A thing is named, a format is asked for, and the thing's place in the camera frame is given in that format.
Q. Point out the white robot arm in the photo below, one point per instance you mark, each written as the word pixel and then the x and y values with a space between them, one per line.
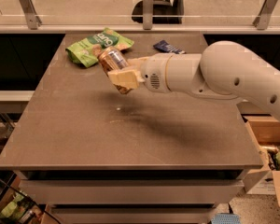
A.
pixel 224 71

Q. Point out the metal railing bracket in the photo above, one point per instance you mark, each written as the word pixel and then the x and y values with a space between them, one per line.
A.
pixel 147 14
pixel 262 20
pixel 32 19

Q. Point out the lower grey table drawer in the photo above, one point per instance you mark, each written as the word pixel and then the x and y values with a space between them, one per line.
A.
pixel 133 215

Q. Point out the middle metal railing bracket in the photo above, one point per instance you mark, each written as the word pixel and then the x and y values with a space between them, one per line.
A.
pixel 147 14

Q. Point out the cardboard box with items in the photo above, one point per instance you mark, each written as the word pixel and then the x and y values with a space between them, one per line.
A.
pixel 265 133

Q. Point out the left metal railing bracket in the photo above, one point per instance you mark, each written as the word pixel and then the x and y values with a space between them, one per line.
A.
pixel 32 19

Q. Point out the right metal railing bracket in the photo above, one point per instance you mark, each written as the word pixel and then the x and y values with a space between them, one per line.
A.
pixel 262 20

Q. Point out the grey table drawer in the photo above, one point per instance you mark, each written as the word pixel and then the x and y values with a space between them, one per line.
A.
pixel 132 192
pixel 133 215

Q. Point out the black office chair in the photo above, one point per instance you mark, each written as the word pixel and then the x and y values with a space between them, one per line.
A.
pixel 168 11

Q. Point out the upper grey table drawer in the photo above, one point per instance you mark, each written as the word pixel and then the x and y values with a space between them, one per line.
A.
pixel 132 192

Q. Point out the green snack bag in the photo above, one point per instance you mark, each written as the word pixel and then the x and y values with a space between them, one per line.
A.
pixel 87 50

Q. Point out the orange soda can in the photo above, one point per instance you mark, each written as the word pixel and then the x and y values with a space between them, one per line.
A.
pixel 112 59

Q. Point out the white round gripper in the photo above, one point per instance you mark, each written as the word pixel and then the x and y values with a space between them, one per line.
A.
pixel 153 71

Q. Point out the blue mesh basket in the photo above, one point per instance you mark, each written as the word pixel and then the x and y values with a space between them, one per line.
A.
pixel 225 219

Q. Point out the dark blue candy bar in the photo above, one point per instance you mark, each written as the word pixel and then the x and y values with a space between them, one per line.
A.
pixel 163 46

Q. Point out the green bag under table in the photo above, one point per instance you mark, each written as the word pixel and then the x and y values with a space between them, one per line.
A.
pixel 16 208

